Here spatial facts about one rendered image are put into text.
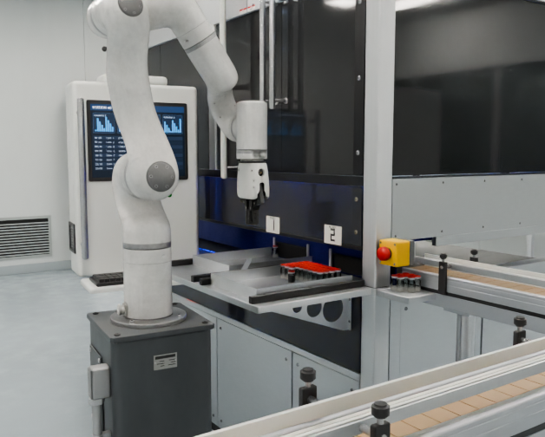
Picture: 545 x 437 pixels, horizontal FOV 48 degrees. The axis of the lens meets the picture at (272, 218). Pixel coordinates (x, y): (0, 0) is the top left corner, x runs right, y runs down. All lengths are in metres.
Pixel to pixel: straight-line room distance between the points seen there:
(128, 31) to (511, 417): 1.09
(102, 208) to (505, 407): 1.86
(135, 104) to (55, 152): 5.62
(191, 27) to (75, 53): 5.69
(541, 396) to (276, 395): 1.51
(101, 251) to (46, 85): 4.76
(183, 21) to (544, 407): 1.15
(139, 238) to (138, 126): 0.27
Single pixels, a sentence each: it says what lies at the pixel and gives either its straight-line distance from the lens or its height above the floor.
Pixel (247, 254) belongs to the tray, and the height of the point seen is 0.90.
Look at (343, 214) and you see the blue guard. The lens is 1.93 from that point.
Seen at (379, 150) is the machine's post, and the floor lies 1.29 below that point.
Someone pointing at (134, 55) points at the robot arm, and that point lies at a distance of 1.52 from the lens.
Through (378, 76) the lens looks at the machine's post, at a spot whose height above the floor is 1.50.
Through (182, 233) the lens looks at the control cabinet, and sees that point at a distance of 2.58.
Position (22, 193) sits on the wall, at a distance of 7.05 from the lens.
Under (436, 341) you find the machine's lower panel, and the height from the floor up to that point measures 0.67.
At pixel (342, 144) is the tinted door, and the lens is 1.94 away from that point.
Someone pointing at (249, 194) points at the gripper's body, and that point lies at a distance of 1.67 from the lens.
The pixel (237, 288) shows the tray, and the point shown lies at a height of 0.90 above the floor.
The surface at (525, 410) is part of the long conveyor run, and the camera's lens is 0.97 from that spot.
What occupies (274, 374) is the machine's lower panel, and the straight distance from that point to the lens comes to 2.37.
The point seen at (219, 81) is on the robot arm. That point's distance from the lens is 1.63.
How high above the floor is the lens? 1.28
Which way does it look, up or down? 6 degrees down
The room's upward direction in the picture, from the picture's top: straight up
